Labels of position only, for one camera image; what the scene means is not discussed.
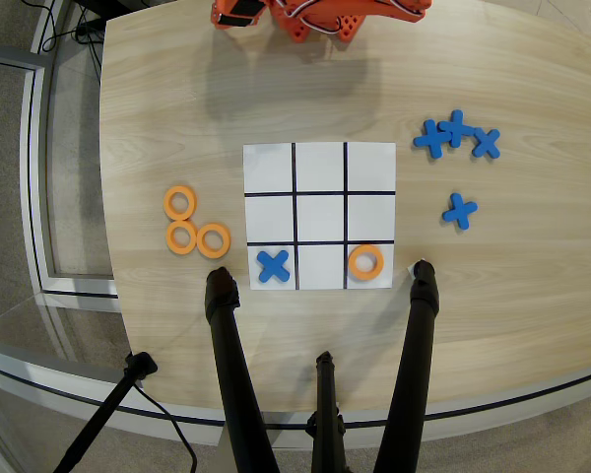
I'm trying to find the black floor cables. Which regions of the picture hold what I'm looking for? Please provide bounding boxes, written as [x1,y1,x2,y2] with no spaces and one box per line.
[37,0,103,56]

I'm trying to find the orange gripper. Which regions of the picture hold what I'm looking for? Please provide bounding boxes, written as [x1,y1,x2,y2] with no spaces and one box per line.
[211,0,266,31]

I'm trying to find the black cable on stand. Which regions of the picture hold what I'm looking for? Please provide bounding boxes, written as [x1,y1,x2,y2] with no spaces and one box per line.
[131,382,199,473]

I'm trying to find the grey metal floor frame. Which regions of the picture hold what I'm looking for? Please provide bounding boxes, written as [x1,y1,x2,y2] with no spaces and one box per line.
[0,41,125,312]

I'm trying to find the black tripod leg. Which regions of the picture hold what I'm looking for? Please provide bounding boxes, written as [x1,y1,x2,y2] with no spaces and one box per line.
[372,259,441,473]
[204,266,281,473]
[304,350,349,473]

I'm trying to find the thin black stand pole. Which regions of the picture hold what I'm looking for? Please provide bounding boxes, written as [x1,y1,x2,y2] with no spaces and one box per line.
[52,351,159,473]

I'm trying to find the orange foam ring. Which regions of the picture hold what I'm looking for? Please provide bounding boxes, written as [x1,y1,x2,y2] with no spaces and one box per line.
[347,243,386,282]
[163,184,197,222]
[195,222,231,259]
[165,220,200,255]

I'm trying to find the blue foam cross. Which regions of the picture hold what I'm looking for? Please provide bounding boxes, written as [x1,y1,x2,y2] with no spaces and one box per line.
[413,119,453,160]
[471,127,501,160]
[437,108,477,149]
[441,192,479,231]
[256,249,291,284]

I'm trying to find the white tic-tac-toe grid paper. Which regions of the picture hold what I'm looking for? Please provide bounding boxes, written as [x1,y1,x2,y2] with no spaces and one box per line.
[242,141,398,292]

